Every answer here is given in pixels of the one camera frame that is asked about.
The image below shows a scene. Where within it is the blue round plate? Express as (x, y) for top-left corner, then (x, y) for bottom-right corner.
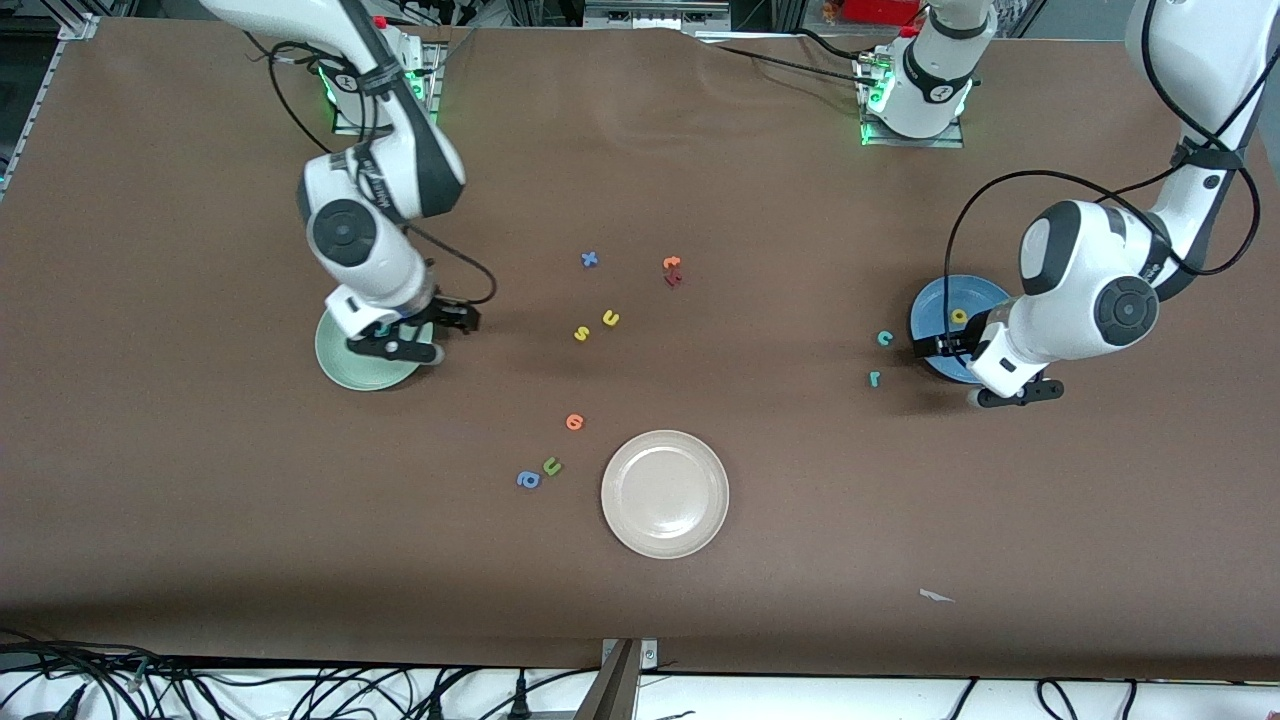
(908, 274), (1016, 385)

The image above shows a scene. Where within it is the light green round plate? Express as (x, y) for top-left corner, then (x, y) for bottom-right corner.
(314, 300), (426, 392)

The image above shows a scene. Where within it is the beige round plate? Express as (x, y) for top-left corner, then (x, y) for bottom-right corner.
(600, 429), (731, 560)

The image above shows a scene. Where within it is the red box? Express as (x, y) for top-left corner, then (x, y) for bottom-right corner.
(843, 0), (923, 27)

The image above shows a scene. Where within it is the silver metal box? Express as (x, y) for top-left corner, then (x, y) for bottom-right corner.
(583, 0), (733, 33)

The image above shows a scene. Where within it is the grey metal beam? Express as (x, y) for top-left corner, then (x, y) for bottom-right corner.
(574, 640), (641, 720)

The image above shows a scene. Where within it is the black jack plug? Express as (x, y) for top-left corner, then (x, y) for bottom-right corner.
(25, 685), (91, 720)

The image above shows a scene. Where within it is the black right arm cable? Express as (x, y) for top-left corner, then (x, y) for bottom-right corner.
(243, 30), (498, 307)

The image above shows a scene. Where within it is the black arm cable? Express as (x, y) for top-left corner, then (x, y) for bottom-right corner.
(943, 0), (1263, 346)
(243, 30), (498, 307)

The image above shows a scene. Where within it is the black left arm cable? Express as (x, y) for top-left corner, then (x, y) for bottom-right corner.
(943, 0), (1263, 346)

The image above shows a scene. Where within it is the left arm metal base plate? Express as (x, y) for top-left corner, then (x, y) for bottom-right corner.
(860, 50), (966, 149)

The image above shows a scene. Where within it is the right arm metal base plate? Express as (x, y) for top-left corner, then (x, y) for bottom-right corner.
(333, 40), (441, 136)

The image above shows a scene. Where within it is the black cable on tabletop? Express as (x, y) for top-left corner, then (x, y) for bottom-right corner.
(700, 28), (881, 86)

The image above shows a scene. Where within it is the aluminium frame rail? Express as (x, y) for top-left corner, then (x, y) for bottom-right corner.
(0, 8), (106, 201)

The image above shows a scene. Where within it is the thick black floor cable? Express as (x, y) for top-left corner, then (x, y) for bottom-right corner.
(0, 628), (161, 701)

